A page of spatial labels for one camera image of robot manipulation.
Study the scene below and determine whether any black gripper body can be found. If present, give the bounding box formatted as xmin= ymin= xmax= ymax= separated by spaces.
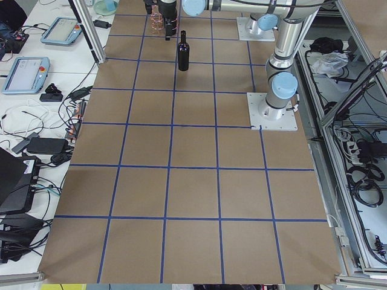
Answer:
xmin=158 ymin=0 xmax=177 ymax=33

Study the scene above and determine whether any dark wine bottle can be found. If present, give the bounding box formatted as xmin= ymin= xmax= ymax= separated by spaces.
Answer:
xmin=177 ymin=30 xmax=190 ymax=71

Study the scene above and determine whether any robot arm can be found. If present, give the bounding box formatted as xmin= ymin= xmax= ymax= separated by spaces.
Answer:
xmin=181 ymin=1 xmax=324 ymax=121

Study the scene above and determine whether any green bowl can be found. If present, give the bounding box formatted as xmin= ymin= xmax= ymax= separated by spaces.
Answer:
xmin=93 ymin=0 xmax=119 ymax=16

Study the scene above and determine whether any teach pendant far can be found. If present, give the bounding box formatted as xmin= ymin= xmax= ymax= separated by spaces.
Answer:
xmin=41 ymin=17 xmax=82 ymax=46

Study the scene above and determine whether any teach pendant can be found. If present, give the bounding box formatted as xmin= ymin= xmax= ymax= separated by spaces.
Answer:
xmin=2 ymin=57 xmax=50 ymax=95
xmin=41 ymin=17 xmax=82 ymax=46

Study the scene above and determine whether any teach pendant near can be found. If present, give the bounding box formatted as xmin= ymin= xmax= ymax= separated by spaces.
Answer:
xmin=2 ymin=57 xmax=50 ymax=95

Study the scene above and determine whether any black power adapter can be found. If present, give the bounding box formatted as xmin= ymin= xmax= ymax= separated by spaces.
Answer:
xmin=27 ymin=137 xmax=68 ymax=155

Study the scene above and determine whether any black laptop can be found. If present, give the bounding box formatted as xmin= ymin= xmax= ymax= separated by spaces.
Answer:
xmin=1 ymin=149 xmax=41 ymax=214

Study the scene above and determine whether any copper wire wine basket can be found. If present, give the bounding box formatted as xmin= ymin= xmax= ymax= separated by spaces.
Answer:
xmin=149 ymin=5 xmax=164 ymax=36

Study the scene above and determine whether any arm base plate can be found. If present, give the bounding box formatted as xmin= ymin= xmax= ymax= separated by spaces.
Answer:
xmin=236 ymin=14 xmax=278 ymax=42
xmin=247 ymin=92 xmax=298 ymax=131

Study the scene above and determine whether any aluminium frame post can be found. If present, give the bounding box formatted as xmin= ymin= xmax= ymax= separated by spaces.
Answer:
xmin=68 ymin=0 xmax=106 ymax=64

